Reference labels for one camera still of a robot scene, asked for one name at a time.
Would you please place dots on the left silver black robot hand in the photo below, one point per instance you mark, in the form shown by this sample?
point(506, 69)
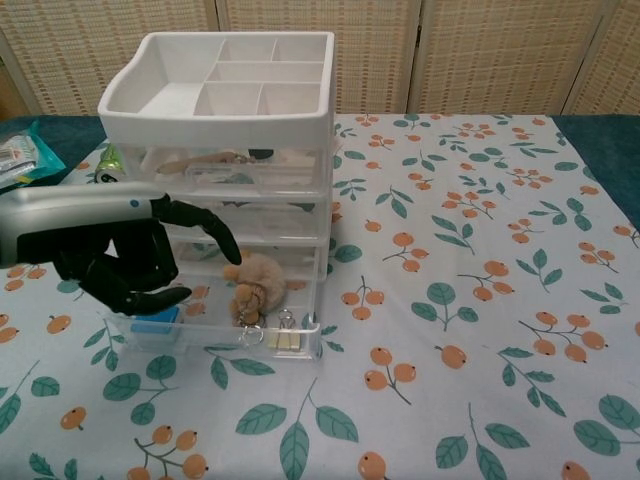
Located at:
point(75, 220)

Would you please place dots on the clear plastic drawer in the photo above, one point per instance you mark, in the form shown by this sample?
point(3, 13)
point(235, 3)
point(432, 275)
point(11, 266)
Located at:
point(295, 257)
point(290, 172)
point(280, 220)
point(215, 335)

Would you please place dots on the white compartment tray stack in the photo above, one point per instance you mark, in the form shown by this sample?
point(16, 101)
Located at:
point(215, 125)

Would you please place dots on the green drink can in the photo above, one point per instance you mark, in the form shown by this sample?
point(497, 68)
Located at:
point(111, 162)

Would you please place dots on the teal snack package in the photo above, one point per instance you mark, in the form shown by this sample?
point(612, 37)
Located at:
point(25, 155)

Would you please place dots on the small blue box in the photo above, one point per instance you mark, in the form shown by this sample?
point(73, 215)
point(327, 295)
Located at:
point(155, 327)

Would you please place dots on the beige binder clip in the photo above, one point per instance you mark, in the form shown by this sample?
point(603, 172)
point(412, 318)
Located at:
point(285, 342)

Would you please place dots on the floral leaf print tablecloth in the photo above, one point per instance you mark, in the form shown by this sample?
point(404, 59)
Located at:
point(450, 325)

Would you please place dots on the woven bamboo folding screen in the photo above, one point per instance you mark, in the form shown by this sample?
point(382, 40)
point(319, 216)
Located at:
point(475, 55)

